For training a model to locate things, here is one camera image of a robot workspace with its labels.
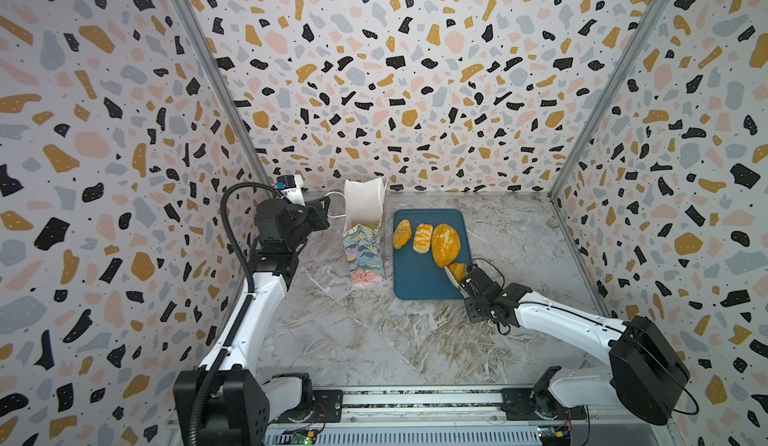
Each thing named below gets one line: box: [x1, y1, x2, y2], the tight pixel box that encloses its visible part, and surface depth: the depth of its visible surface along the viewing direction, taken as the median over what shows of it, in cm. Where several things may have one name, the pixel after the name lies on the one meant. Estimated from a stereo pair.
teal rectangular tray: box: [393, 209, 472, 300], surface depth 103 cm
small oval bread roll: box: [393, 219, 412, 249], surface depth 105 cm
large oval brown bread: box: [432, 223, 461, 268], surface depth 102 cm
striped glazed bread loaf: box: [413, 223, 433, 254], surface depth 105 cm
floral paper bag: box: [343, 177, 385, 283], surface depth 87 cm
